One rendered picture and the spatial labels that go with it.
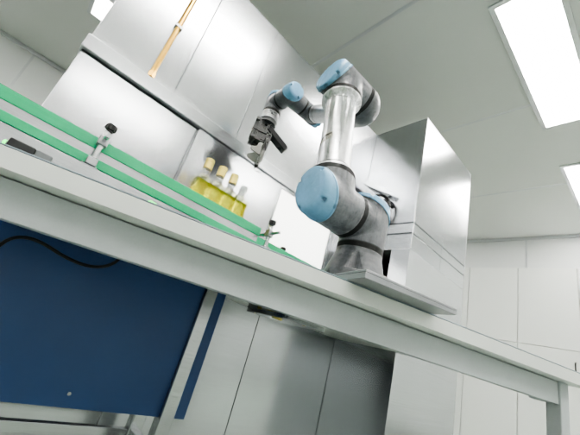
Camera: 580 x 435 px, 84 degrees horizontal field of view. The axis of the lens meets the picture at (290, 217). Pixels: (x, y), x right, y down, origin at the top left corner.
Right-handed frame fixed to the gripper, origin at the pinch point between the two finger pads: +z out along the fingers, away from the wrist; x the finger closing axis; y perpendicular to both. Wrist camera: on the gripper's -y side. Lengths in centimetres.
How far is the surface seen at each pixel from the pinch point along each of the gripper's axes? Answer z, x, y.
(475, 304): -45, -187, -322
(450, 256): -16, -40, -138
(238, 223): 28.6, 6.9, 0.3
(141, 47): -27, -1, 58
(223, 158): -4.0, -15.3, 13.8
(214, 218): 30.9, 10.0, 8.7
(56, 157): 36, 29, 50
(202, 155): 0.4, -12.0, 21.9
